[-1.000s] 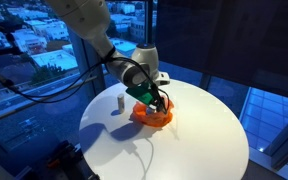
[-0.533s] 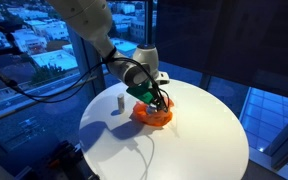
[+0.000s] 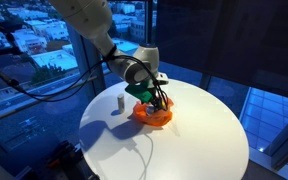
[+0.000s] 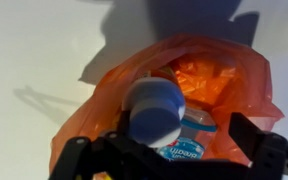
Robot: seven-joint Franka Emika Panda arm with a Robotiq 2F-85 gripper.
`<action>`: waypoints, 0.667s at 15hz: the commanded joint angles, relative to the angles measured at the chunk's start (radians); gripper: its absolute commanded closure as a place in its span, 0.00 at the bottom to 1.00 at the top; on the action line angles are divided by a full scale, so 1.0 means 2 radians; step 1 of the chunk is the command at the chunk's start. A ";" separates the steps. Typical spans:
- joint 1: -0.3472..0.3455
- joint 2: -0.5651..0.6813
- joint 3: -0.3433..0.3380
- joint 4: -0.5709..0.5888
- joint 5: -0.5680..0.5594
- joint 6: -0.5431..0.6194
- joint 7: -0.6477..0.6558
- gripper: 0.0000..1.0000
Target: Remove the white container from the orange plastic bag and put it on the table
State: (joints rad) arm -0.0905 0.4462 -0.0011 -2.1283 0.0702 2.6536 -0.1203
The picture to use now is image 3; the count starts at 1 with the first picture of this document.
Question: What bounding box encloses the black camera on stand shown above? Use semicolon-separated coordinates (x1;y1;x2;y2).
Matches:
0;20;23;55

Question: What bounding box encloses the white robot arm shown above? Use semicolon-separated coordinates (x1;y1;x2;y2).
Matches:
49;0;168;111

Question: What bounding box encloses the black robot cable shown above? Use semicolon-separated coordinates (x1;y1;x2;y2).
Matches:
0;44;169;112

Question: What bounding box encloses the orange plastic bag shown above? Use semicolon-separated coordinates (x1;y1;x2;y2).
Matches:
132;99;174;127

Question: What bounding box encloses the dark roller window blind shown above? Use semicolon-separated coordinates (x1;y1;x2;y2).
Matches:
156;0;288;97

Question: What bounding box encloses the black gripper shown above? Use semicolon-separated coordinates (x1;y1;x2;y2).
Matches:
148;88;167;110

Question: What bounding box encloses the white round table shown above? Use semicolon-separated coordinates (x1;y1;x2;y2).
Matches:
79;80;249;180

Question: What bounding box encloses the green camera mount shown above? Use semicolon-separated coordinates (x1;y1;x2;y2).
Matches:
125;81;155;103

